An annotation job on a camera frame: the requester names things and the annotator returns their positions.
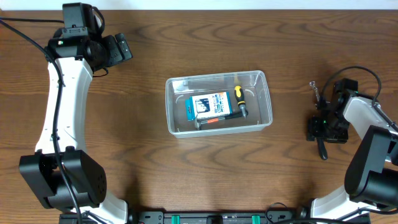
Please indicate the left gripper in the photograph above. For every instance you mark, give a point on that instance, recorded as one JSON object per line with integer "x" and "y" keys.
{"x": 113, "y": 56}

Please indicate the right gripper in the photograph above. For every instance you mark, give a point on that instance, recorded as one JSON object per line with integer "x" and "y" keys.
{"x": 313, "y": 131}

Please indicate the thin black yellow screwdriver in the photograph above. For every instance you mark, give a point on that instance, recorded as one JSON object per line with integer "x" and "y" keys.
{"x": 322, "y": 149}

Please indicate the yellow black stubby screwdriver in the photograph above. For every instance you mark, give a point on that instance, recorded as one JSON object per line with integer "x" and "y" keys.
{"x": 239, "y": 96}

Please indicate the blue white cardboard box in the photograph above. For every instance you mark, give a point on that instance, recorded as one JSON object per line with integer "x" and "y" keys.
{"x": 208, "y": 106}

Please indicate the small black-handled hammer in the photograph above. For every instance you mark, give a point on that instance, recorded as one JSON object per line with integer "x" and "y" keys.
{"x": 200, "y": 122}

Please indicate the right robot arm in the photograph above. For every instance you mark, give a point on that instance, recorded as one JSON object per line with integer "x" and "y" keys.
{"x": 369, "y": 186}

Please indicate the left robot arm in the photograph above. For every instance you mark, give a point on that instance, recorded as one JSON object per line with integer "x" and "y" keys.
{"x": 60, "y": 173}

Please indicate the clear plastic container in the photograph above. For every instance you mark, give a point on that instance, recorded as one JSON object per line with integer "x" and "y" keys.
{"x": 256, "y": 94}

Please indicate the silver combination wrench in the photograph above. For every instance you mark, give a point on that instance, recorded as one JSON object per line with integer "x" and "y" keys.
{"x": 315, "y": 89}

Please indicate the black mounting rail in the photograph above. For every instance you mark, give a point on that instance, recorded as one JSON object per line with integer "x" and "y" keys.
{"x": 273, "y": 216}

